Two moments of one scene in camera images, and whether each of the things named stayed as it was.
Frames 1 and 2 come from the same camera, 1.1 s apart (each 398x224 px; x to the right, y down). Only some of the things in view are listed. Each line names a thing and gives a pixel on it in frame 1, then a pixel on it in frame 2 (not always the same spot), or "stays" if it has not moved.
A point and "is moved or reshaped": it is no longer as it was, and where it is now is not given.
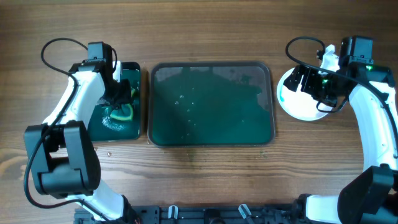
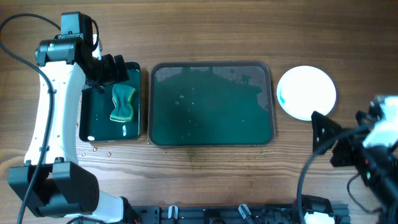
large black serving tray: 211,104 stays
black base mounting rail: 275,214 stays
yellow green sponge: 127,115 is moved or reshaped
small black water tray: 104,127 stays
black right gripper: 306,80 -> 339,149
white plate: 298,104 stays
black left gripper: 121,94 -> 112,69
